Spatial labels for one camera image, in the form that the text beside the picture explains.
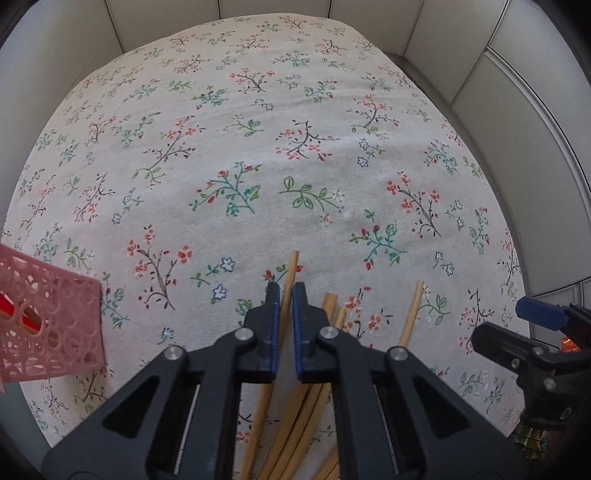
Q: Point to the orange snack bag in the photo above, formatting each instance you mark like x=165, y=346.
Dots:
x=570, y=344

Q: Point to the pink perforated utensil holder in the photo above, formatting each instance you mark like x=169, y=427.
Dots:
x=55, y=323

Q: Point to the red chopstick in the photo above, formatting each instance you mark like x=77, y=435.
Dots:
x=18, y=314

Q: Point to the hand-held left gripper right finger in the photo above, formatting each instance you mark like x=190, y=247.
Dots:
x=299, y=332

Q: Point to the floral tablecloth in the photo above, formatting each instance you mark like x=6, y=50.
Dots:
x=277, y=138

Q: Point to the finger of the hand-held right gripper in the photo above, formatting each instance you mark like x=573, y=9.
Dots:
x=540, y=311
x=503, y=344

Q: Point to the bundle of wooden chopsticks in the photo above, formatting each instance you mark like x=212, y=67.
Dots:
x=412, y=314

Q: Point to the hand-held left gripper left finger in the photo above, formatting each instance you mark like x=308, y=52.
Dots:
x=275, y=323

